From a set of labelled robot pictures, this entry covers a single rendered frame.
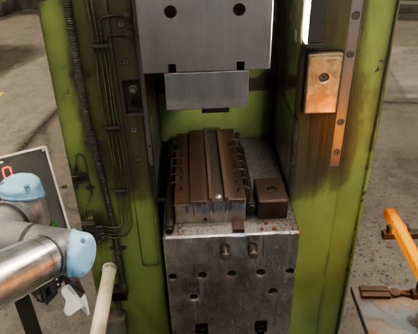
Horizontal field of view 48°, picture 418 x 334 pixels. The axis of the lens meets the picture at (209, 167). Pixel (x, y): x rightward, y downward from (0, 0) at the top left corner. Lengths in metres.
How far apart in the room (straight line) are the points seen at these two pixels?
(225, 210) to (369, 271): 1.41
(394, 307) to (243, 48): 0.87
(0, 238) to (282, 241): 0.77
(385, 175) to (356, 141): 1.93
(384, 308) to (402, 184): 1.89
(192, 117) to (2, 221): 0.98
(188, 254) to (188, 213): 0.12
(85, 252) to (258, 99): 1.05
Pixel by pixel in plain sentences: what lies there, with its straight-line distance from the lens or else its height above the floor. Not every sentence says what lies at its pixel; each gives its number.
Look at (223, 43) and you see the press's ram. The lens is 1.10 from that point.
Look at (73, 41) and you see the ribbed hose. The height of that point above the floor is 1.41.
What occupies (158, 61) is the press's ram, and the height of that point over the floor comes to 1.40.
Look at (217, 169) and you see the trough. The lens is 1.44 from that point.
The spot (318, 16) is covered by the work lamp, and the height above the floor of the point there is 1.46.
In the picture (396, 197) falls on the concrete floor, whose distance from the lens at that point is 3.17.
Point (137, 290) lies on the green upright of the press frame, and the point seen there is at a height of 0.50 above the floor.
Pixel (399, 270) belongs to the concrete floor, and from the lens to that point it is 2.66.
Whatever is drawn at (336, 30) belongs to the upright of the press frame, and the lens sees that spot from 1.29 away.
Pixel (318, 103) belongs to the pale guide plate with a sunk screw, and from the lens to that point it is 1.33.
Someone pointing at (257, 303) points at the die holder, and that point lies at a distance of 1.51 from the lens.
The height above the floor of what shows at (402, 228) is 0.95.
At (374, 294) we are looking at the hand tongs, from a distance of 1.52.
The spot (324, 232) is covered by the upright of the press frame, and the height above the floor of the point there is 0.74.
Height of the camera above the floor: 1.76
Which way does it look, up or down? 32 degrees down
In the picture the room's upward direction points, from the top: 2 degrees counter-clockwise
